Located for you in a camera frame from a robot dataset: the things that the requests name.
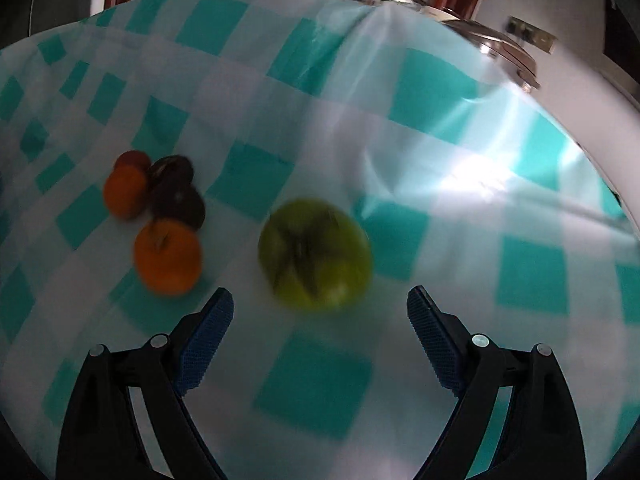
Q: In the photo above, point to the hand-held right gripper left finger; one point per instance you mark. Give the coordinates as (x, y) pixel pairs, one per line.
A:
(209, 340)

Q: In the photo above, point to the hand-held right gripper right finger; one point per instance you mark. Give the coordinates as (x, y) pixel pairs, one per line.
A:
(434, 336)

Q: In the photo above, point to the large orange tangerine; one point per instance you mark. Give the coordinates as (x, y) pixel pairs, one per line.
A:
(168, 258)

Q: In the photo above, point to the green tomato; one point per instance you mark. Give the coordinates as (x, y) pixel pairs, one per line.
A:
(315, 254)

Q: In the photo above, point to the dark purple plum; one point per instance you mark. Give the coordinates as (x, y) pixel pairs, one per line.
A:
(179, 207)
(170, 168)

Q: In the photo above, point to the small orange tangerine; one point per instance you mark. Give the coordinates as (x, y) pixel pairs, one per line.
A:
(123, 193)

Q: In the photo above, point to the small red fruit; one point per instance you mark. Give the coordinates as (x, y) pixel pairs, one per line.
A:
(132, 160)

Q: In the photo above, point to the teal checkered tablecloth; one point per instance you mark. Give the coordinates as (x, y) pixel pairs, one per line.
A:
(310, 125)

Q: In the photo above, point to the glass bowl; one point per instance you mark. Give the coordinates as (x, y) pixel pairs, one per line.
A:
(480, 35)

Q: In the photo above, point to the brass wall plate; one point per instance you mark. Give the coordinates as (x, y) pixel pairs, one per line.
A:
(531, 34)

